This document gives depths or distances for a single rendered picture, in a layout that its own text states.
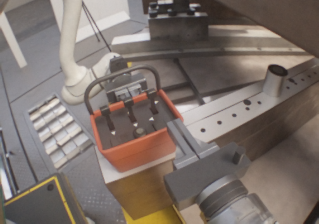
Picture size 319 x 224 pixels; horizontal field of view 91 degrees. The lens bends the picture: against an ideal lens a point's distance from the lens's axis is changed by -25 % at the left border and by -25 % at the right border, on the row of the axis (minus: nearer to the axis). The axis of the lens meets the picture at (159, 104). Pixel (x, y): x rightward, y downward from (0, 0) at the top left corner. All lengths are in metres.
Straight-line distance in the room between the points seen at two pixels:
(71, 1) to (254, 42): 1.53
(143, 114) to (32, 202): 0.80
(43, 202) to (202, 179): 0.88
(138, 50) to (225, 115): 1.17
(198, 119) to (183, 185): 0.36
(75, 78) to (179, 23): 0.96
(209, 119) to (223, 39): 1.18
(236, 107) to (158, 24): 0.98
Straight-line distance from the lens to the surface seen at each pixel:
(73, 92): 0.78
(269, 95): 0.77
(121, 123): 0.49
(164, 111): 0.49
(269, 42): 1.91
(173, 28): 1.52
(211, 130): 0.60
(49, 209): 1.03
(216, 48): 1.72
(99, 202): 1.30
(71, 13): 0.67
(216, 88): 1.35
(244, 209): 0.27
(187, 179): 0.30
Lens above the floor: 1.15
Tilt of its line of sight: 43 degrees down
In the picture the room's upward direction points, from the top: 7 degrees counter-clockwise
